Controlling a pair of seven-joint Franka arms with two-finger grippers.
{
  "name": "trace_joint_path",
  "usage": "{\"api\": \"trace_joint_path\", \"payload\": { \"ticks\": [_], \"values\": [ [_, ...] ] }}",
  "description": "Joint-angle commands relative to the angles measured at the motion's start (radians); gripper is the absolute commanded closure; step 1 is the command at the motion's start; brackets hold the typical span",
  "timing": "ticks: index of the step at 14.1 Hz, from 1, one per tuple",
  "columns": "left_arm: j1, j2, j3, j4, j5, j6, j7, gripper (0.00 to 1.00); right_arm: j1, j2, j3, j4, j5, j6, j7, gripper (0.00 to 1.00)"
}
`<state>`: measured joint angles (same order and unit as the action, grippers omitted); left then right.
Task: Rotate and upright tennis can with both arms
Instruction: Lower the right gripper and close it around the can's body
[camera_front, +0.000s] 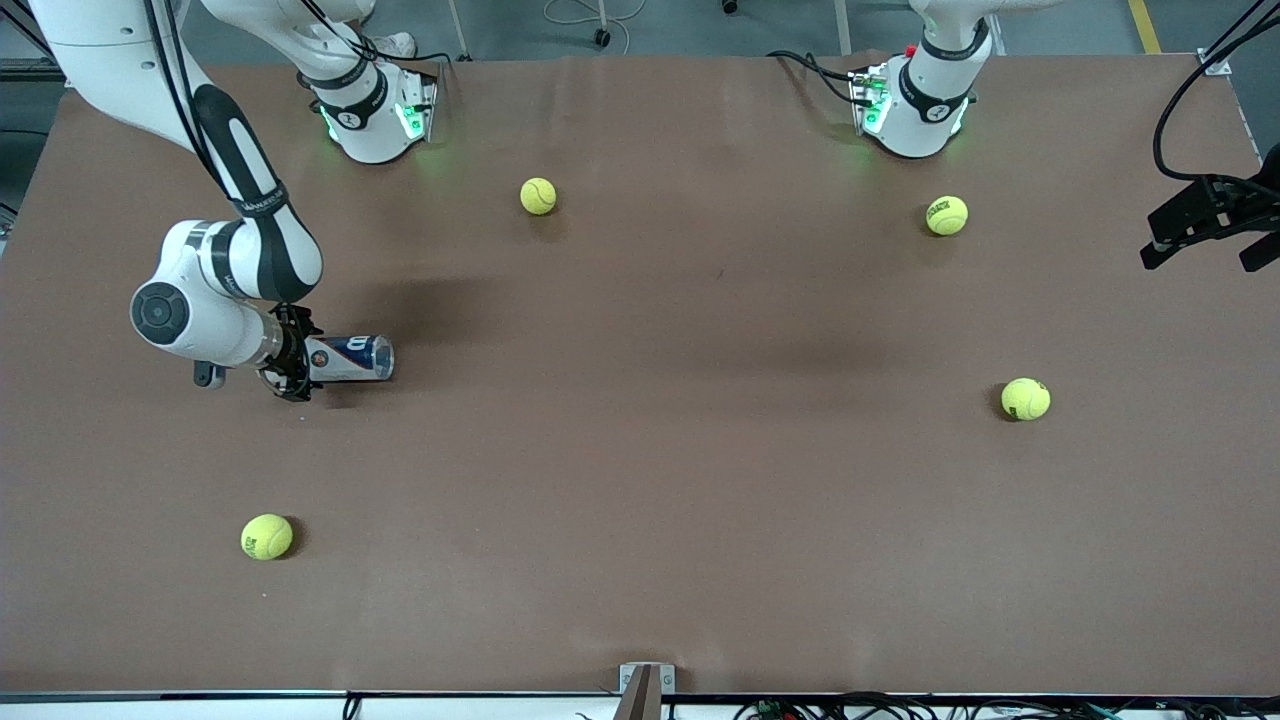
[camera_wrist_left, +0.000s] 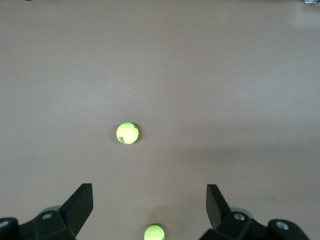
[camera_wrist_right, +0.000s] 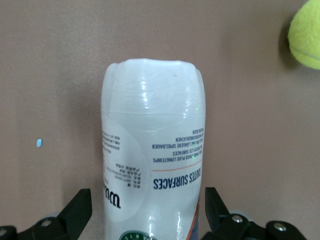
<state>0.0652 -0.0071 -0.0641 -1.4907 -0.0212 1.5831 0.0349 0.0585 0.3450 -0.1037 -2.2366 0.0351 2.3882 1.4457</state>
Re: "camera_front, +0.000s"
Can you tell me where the white floor cable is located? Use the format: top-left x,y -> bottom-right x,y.
542,0 -> 641,56

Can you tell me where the clear tennis ball can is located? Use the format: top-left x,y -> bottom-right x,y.
305,335 -> 395,383

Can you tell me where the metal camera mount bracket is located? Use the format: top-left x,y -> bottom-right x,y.
618,662 -> 676,720

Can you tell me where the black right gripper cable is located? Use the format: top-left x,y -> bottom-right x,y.
140,0 -> 236,201

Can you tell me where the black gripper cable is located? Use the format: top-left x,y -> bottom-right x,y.
1151,0 -> 1280,187
140,0 -> 236,201

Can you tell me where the black left arm base cable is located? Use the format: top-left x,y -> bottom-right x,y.
767,49 -> 863,107

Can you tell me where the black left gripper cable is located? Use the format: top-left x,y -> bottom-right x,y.
1151,0 -> 1280,187

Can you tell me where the tangled black cable bundle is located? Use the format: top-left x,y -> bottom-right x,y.
735,690 -> 1280,720

